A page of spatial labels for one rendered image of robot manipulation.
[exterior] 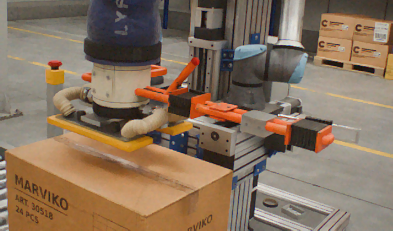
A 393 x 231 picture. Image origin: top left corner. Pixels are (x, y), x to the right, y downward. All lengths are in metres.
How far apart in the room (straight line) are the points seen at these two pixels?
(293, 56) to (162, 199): 0.77
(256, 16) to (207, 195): 0.93
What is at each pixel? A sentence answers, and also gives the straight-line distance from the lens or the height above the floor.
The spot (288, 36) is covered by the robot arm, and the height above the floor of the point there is 1.32.
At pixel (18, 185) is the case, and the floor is 0.85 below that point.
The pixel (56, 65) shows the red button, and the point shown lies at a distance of 2.54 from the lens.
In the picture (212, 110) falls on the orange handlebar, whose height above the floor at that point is 1.19.
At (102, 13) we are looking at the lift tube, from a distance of 1.41.
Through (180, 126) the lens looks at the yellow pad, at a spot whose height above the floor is 1.07.
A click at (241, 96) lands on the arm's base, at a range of 1.87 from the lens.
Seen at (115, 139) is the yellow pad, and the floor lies 1.07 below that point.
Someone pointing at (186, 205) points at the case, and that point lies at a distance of 1.41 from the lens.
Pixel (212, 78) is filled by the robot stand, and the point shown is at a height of 1.10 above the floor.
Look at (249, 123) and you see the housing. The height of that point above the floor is 1.18.
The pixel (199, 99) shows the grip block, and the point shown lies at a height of 1.20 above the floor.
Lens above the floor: 1.55
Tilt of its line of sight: 15 degrees down
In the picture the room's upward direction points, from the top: 4 degrees clockwise
